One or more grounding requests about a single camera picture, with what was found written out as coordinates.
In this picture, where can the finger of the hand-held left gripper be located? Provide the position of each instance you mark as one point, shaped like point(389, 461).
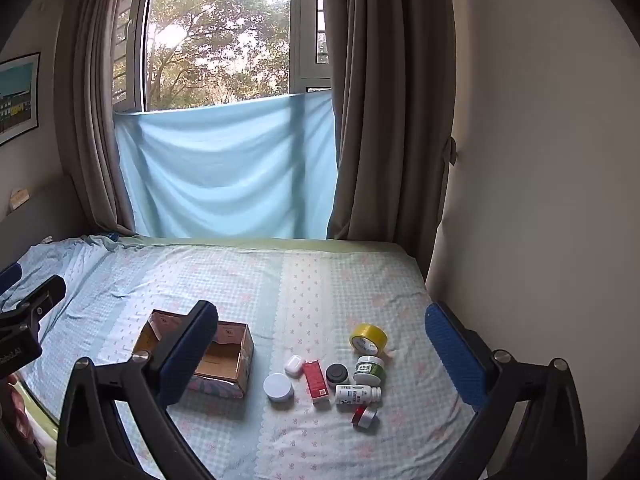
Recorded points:
point(10, 275)
point(42, 295)

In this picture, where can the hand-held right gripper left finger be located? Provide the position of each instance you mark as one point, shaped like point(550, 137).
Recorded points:
point(182, 360)

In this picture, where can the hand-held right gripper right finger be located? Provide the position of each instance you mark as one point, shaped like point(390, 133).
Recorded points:
point(457, 360)

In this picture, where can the cardboard box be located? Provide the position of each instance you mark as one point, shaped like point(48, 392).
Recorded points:
point(225, 360)

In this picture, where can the green and white jar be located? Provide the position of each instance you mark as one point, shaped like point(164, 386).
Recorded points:
point(369, 371)

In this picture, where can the yellow tape roll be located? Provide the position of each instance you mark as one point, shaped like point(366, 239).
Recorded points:
point(367, 340)

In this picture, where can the white pill bottle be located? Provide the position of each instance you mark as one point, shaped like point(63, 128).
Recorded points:
point(356, 394)

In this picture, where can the small red jar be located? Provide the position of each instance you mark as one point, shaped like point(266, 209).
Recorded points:
point(364, 416)

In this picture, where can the white earbuds case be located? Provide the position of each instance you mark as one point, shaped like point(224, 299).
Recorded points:
point(294, 366)

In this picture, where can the black round jar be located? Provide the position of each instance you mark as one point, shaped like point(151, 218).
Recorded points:
point(336, 374)

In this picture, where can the red carton box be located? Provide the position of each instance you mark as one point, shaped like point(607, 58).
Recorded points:
point(316, 382)

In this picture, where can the light blue crumpled quilt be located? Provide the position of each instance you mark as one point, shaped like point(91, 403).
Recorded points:
point(55, 260)

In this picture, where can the beige padded headboard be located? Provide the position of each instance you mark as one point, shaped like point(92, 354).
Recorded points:
point(45, 215)

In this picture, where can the small beige object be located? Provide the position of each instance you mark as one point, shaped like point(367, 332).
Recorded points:
point(20, 197)

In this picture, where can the checked floral bed sheet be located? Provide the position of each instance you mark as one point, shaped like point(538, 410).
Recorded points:
point(310, 290)

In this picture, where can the brown curtain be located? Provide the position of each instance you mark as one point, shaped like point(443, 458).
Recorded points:
point(95, 110)
point(390, 110)

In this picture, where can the light blue hanging cloth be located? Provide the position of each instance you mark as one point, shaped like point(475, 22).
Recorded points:
point(225, 170)

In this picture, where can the white framed window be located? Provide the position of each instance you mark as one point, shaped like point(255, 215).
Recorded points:
point(310, 20)

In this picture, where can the wall poster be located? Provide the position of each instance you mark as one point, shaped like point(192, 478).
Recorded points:
point(17, 100)

